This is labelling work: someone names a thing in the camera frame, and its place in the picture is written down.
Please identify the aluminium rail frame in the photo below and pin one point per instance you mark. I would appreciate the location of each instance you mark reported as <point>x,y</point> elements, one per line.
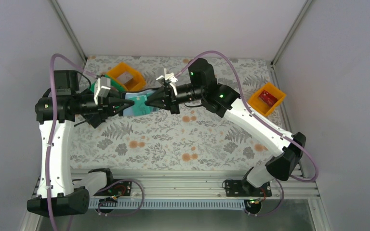
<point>293,205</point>

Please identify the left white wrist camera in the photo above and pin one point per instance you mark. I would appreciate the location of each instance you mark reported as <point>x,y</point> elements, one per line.
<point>101,88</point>

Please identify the green bin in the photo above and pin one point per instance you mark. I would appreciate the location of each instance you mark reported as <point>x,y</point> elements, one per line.
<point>114,86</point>

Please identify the black bin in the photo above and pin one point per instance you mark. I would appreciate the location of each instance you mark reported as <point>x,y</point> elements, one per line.
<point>94,120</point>

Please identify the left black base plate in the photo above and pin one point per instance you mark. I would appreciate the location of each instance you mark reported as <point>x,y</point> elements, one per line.
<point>120,189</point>

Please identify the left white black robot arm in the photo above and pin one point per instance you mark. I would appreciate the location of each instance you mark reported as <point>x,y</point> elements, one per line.
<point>57,195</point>

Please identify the black card holder wallet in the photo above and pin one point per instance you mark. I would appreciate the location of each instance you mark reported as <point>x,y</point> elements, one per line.
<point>128,95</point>

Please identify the orange bin back left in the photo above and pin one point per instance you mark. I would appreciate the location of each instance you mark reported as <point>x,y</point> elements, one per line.
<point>129,78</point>

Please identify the grey slotted cable duct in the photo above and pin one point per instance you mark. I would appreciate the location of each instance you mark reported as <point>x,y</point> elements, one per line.
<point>170,204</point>

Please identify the floral patterned table mat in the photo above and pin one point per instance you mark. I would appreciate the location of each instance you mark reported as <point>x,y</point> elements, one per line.
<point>195,139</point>

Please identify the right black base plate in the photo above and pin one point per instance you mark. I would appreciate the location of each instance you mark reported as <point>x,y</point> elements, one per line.
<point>240,188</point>

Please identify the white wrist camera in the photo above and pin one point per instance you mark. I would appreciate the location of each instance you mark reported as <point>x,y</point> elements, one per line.
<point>101,88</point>
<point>164,77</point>

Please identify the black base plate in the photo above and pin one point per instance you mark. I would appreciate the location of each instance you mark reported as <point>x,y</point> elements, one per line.
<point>120,189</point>
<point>240,188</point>

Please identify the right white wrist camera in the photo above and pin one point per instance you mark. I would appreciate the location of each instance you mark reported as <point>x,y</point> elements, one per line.
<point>164,77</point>

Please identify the red card in bin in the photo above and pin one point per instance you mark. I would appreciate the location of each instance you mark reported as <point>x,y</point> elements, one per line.
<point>268,98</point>

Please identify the orange bin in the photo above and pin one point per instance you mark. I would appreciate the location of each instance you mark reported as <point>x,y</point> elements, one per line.
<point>129,78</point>
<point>256,103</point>

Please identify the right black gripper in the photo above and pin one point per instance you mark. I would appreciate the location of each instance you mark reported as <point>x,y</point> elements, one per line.
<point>173,98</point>

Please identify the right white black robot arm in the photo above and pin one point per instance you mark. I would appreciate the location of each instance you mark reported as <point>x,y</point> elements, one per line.
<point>224,101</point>

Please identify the orange bin right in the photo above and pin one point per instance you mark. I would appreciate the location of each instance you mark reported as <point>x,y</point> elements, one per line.
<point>256,103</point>

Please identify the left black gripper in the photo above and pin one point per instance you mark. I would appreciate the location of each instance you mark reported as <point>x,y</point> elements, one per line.
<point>104,105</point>

